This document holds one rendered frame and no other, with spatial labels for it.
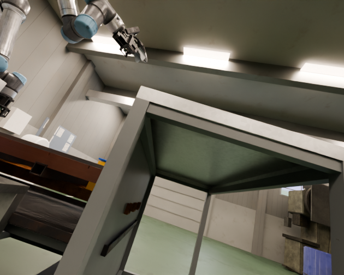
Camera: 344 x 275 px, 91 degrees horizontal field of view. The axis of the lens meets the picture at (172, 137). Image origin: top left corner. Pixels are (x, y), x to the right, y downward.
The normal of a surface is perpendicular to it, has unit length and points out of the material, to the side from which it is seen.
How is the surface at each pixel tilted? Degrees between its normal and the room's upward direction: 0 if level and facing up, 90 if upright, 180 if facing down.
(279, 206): 90
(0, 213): 90
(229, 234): 90
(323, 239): 90
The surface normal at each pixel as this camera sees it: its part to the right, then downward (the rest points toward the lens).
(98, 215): 0.07, -0.35
